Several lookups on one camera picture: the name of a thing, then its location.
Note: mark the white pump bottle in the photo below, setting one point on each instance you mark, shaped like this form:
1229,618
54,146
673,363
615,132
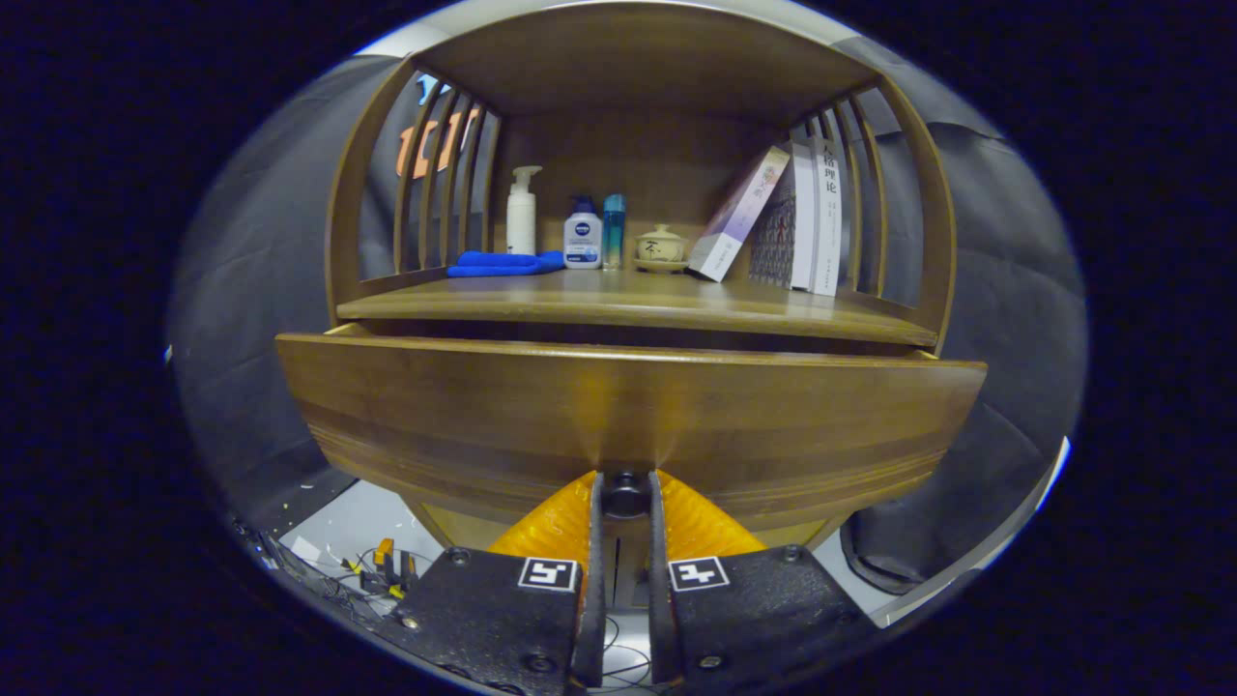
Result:
522,222

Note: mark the purple white book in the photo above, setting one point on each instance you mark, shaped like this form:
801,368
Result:
739,217

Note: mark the slim teal bottle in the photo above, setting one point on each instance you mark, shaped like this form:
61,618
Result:
614,232

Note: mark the wooden drawer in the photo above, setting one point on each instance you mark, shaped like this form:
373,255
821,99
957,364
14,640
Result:
483,416

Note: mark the beige lidded tea cup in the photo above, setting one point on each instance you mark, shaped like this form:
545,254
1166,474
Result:
661,249

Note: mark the wooden countertop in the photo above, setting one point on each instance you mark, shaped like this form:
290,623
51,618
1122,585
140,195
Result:
628,300

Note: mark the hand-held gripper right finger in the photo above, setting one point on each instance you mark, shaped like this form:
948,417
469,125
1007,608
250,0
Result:
763,614

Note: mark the blue cloth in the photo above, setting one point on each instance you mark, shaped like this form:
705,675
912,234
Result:
503,263

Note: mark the dark patterned book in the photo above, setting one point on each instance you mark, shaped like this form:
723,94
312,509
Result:
776,242

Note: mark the white blue lotion bottle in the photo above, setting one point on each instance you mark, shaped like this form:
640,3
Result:
583,237

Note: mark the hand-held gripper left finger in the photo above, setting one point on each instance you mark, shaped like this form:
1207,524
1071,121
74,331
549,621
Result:
483,609

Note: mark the wooden cabinet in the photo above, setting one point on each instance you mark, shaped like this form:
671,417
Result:
638,58

